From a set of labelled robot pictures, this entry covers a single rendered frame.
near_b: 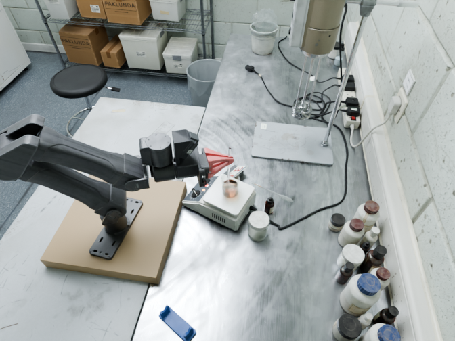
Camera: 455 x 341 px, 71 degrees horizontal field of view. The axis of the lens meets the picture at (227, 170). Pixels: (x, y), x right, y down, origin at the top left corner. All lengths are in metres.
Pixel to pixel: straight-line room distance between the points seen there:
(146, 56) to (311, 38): 2.33
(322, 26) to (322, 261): 0.64
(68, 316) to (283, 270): 0.57
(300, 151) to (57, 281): 0.88
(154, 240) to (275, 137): 0.61
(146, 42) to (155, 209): 2.24
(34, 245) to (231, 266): 0.58
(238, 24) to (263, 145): 2.14
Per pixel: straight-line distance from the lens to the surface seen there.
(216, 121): 1.32
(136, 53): 3.17
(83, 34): 3.32
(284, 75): 1.62
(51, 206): 1.18
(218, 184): 0.98
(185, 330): 0.87
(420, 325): 0.88
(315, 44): 0.97
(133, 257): 0.93
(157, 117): 1.37
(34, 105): 3.37
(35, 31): 4.14
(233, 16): 3.21
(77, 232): 1.03
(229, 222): 0.95
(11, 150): 0.72
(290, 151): 1.20
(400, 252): 0.95
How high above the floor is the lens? 1.75
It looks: 49 degrees down
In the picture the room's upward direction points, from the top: straight up
